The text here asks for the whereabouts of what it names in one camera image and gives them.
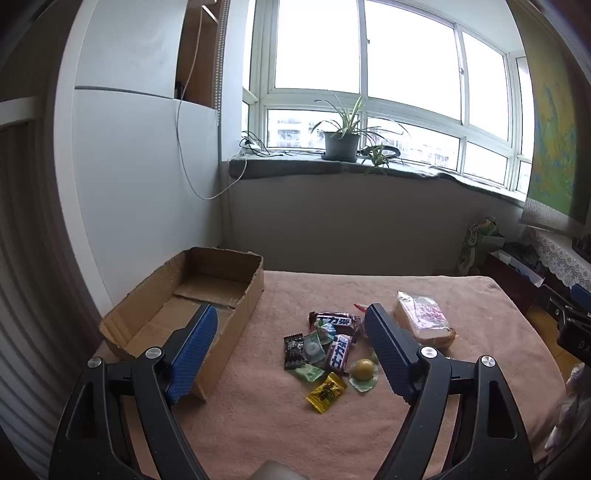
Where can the green printed bag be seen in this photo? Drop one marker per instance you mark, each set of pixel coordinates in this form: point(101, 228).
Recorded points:
point(478, 242)

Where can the white ribbed panel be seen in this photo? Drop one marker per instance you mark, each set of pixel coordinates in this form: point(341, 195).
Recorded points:
point(27, 286)

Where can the pale green candy packet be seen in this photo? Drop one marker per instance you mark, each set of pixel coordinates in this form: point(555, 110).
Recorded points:
point(307, 372)

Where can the small blue green candy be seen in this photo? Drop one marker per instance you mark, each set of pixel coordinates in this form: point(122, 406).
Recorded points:
point(326, 329)

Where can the red ended dried fruit packet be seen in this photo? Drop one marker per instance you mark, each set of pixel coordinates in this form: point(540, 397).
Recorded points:
point(359, 306)

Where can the black candy packet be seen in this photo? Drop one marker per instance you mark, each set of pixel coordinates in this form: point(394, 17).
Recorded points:
point(293, 351)

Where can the white cabinet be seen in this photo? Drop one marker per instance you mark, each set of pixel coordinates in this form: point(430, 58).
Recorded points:
point(138, 161)

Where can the cardboard box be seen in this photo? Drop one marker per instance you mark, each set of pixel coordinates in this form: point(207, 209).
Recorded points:
point(157, 323)

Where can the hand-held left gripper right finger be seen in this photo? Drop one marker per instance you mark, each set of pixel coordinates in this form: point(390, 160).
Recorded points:
point(388, 355)

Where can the wooden shelf unit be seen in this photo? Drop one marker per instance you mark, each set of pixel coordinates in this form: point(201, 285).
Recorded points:
point(198, 50)

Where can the small spider plant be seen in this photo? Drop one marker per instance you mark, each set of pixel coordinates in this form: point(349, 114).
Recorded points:
point(378, 157)

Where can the yellow green wall poster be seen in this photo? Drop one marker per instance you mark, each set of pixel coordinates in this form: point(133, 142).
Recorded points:
point(554, 120)

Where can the white framed window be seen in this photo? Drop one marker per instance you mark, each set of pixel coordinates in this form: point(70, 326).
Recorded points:
point(392, 83)

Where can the yellow candy packet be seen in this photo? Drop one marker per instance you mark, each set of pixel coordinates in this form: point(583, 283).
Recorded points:
point(326, 392)

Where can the short dark chocolate bar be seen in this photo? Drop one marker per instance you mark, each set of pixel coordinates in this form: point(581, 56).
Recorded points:
point(339, 353)

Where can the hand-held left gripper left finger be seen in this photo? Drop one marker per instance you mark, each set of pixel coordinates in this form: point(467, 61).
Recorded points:
point(194, 355)

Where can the clear bread packet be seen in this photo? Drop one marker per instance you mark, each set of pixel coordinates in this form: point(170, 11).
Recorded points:
point(422, 316)

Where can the grey potted spider plant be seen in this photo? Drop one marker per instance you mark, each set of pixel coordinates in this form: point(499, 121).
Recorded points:
point(342, 138)

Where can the peach blanket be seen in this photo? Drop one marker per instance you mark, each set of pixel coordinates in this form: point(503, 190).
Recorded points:
point(277, 415)

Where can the white lace cloth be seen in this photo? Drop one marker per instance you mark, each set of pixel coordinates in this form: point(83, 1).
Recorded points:
point(561, 258)

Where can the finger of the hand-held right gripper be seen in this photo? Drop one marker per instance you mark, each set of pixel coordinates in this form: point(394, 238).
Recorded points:
point(579, 292)

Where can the long dark chocolate bar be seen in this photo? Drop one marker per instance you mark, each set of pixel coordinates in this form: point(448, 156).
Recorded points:
point(336, 320)

